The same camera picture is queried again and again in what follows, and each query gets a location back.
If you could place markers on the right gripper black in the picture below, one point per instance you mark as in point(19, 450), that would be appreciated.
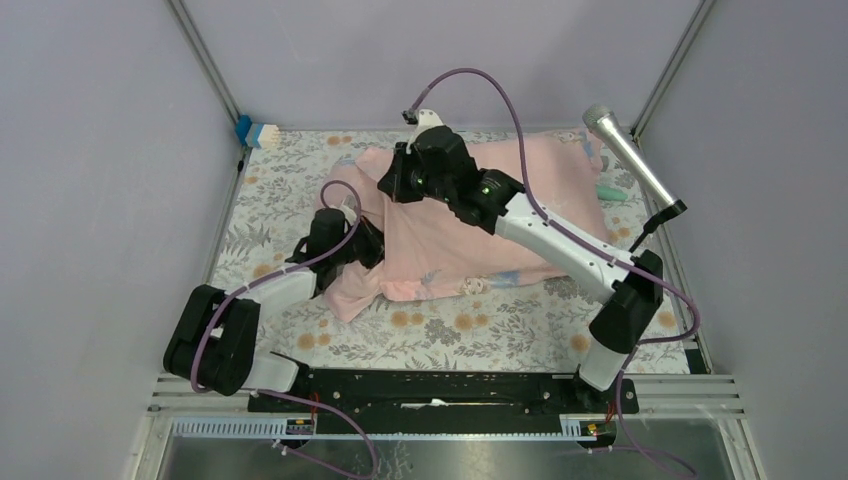
point(393, 183)

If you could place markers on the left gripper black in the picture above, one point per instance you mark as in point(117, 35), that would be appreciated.
point(375, 243)

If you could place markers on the pink purple pillowcase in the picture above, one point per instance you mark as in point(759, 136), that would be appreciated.
point(431, 254)

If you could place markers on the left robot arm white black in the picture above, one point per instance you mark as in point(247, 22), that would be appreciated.
point(214, 342)

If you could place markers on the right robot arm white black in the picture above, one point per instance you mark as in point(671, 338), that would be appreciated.
point(626, 285)

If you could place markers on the floral table cloth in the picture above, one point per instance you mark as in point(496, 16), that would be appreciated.
point(490, 323)

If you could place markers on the blue white block toy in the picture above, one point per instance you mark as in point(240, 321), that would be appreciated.
point(257, 135)

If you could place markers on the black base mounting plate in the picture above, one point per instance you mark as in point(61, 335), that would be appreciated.
point(393, 396)

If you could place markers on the silver microphone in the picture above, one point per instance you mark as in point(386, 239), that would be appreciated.
point(603, 124)

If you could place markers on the green toy flashlight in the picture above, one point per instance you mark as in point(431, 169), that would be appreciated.
point(610, 194)

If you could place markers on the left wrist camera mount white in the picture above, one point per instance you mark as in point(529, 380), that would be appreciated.
point(348, 206)

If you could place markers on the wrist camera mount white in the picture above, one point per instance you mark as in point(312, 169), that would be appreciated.
point(421, 120)
point(348, 206)

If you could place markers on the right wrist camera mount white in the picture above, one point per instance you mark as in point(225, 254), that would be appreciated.
point(421, 120)

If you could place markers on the white slotted cable duct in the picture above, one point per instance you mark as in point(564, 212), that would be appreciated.
point(328, 427)

